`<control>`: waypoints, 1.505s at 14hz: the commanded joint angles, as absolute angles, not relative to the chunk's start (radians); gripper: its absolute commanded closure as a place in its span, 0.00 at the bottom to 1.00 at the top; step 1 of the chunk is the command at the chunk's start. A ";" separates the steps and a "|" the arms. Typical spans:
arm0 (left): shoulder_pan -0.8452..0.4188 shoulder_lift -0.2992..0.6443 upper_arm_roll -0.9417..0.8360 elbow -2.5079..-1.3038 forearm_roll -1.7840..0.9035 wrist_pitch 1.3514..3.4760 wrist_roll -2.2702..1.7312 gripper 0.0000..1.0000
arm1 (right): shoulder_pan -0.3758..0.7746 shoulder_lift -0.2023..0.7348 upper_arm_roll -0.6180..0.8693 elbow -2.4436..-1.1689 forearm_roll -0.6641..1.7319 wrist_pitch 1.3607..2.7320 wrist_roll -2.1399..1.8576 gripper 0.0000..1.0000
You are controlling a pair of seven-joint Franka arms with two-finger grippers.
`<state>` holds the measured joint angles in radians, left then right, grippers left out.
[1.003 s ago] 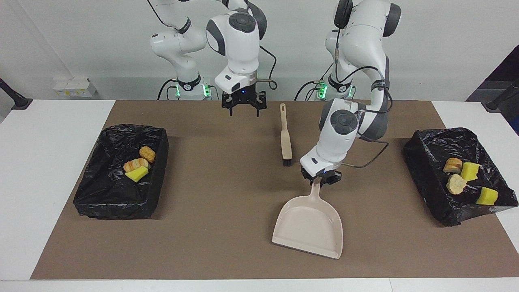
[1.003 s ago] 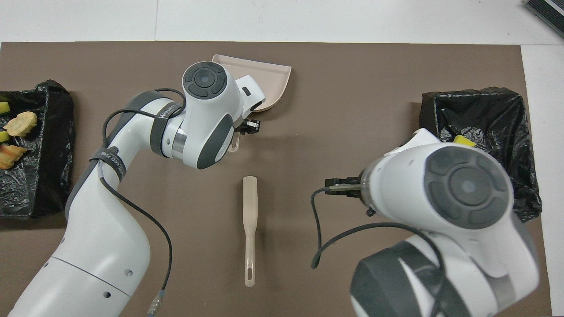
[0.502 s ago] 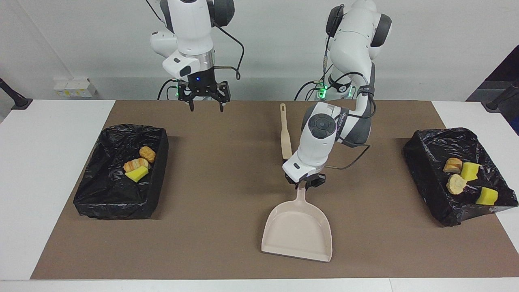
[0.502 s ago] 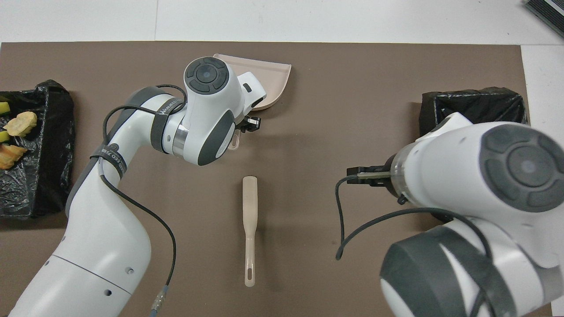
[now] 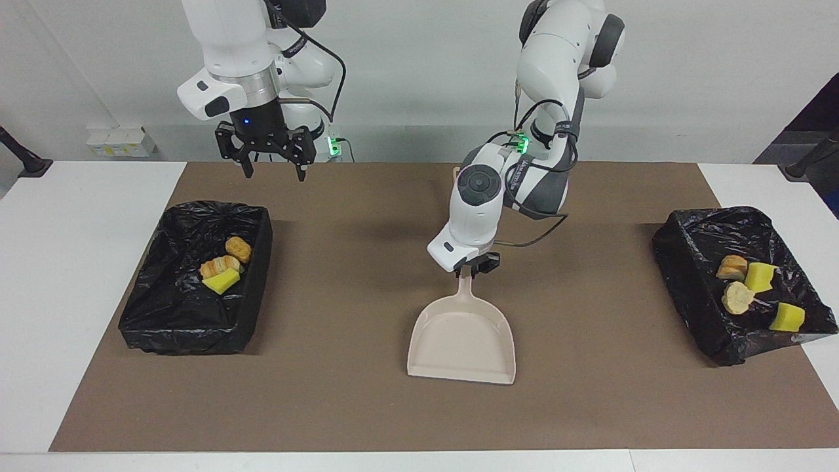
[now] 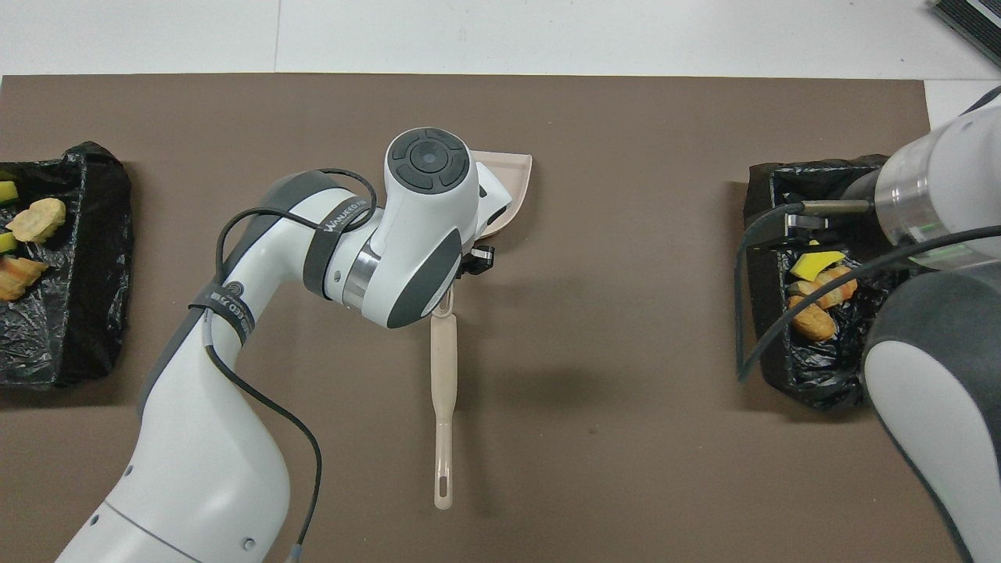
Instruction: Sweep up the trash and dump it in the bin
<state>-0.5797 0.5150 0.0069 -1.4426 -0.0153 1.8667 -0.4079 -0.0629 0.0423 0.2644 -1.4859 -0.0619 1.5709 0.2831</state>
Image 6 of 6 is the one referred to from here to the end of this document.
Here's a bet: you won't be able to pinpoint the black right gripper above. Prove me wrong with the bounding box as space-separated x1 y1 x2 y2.
841 166 888 239

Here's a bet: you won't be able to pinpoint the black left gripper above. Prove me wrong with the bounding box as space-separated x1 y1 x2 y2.
460 244 496 279

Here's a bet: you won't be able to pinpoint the brown table mat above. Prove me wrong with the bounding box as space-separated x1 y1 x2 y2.
0 74 983 563

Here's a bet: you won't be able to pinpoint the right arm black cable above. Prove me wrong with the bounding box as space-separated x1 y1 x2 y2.
734 200 1001 384

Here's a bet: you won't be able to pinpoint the beige hand brush black bristles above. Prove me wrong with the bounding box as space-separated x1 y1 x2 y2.
429 288 459 511

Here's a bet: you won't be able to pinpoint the dark grey ribbed box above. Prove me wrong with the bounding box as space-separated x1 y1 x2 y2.
931 0 1001 67

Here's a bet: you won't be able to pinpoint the round brown bread roll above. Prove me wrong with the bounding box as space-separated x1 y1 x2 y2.
790 305 838 343

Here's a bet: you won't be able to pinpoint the pale bread chunk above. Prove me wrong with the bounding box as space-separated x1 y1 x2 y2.
5 197 67 244

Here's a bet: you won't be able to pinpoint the bin lined with black bag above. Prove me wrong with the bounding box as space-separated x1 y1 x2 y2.
743 154 900 411
0 141 134 388

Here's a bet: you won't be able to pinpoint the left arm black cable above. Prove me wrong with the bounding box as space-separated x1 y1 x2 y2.
203 167 381 563

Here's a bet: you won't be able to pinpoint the beige plastic dustpan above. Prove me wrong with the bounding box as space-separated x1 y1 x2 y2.
468 150 534 240

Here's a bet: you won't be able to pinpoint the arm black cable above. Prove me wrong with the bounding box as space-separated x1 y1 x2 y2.
734 200 1001 384
203 167 381 563

